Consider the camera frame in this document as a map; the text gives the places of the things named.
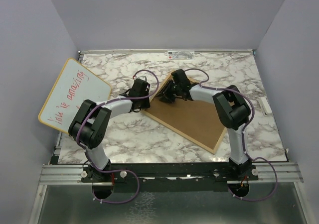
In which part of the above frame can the aluminium back rail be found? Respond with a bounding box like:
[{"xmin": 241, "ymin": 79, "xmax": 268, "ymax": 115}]
[{"xmin": 78, "ymin": 49, "xmax": 254, "ymax": 55}]

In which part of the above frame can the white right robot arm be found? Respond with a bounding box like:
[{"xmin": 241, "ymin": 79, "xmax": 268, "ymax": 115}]
[{"xmin": 157, "ymin": 69, "xmax": 255, "ymax": 180}]

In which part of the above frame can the light wooden picture frame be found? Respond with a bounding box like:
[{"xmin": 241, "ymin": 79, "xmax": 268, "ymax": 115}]
[{"xmin": 141, "ymin": 72, "xmax": 228, "ymax": 155}]

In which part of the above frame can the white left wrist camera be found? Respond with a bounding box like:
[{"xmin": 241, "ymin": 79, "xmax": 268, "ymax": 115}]
[{"xmin": 138, "ymin": 76, "xmax": 147, "ymax": 81}]

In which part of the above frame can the white sticker label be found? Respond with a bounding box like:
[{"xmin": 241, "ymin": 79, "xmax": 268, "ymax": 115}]
[{"xmin": 166, "ymin": 50, "xmax": 195, "ymax": 60}]

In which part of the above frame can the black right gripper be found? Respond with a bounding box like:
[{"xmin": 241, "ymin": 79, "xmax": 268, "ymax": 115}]
[{"xmin": 157, "ymin": 80, "xmax": 182, "ymax": 104}]

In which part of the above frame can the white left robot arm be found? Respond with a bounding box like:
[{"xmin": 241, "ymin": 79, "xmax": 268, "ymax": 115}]
[{"xmin": 68, "ymin": 79, "xmax": 150, "ymax": 182}]

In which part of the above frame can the white block at table edge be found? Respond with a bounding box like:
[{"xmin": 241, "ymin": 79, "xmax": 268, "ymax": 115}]
[{"xmin": 259, "ymin": 97, "xmax": 272, "ymax": 115}]

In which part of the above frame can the aluminium front rail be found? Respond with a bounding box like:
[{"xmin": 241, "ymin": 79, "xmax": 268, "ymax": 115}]
[{"xmin": 39, "ymin": 162, "xmax": 304, "ymax": 185}]

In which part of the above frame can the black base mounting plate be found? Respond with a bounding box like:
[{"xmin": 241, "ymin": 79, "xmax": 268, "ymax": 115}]
[{"xmin": 81, "ymin": 162, "xmax": 258, "ymax": 193}]

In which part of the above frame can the yellow-rimmed whiteboard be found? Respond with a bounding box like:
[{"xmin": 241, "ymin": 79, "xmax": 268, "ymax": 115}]
[{"xmin": 38, "ymin": 58, "xmax": 111, "ymax": 133}]

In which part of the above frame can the aluminium rail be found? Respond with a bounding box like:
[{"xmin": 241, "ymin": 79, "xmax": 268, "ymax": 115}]
[
  {"xmin": 78, "ymin": 49, "xmax": 254, "ymax": 55},
  {"xmin": 39, "ymin": 162, "xmax": 304, "ymax": 185}
]

